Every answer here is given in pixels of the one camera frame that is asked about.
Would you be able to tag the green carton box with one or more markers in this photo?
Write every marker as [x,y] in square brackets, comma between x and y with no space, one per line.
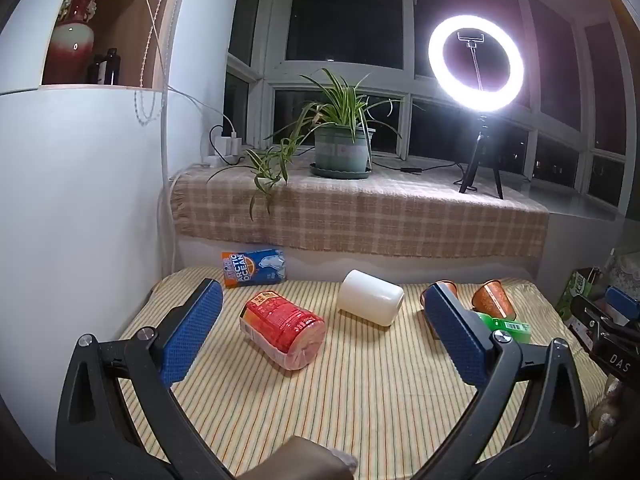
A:
[580,292]

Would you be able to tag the black tripod stand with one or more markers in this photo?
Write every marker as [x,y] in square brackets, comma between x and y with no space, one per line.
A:
[481,160]

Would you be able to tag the phone holder clamp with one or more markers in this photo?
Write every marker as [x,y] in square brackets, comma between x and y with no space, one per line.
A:
[470,37]

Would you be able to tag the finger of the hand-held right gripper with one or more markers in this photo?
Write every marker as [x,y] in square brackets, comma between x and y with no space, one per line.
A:
[622,301]
[592,317]

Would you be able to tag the floral cloth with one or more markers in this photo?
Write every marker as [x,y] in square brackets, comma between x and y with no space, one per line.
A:
[625,267]

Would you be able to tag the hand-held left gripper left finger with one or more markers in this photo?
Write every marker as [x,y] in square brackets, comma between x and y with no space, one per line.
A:
[192,332]

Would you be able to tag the white cup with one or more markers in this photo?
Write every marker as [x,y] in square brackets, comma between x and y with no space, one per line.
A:
[370,304]

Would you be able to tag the white shelf cabinet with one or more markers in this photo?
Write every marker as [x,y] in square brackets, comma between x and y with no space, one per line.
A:
[75,210]

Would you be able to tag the white window frame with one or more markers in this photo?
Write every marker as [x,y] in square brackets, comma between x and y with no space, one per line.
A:
[345,71]

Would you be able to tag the striped mat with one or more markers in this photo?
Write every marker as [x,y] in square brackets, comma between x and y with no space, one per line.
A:
[360,400]

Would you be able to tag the dark glass bottle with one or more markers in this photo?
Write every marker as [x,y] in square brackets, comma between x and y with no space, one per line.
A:
[98,69]
[113,66]

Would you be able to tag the spider plant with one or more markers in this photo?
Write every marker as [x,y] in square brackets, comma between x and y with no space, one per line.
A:
[335,105]

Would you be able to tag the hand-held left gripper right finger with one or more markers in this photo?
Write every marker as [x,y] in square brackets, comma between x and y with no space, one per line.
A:
[457,335]

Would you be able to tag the green packet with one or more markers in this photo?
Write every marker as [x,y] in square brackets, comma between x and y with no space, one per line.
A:
[505,329]

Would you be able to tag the blue and orange drink can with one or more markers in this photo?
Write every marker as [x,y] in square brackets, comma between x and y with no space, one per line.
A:
[254,267]

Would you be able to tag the orange paper cup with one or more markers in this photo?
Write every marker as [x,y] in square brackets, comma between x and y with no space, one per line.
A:
[442,287]
[492,300]

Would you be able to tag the green pot saucer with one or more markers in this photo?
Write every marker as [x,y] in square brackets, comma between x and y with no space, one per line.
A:
[340,173]

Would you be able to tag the white charger plug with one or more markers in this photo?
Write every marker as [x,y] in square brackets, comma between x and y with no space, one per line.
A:
[233,145]
[219,145]

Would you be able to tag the red noodle cup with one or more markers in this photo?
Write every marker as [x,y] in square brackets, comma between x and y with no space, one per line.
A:
[280,330]

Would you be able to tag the grey-green plant pot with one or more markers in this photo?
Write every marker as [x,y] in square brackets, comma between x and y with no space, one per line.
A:
[342,152]

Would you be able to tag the checkered cloth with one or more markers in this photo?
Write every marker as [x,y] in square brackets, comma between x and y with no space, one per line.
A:
[375,215]

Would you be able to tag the red and white vase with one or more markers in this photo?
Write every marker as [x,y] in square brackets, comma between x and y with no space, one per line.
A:
[72,42]

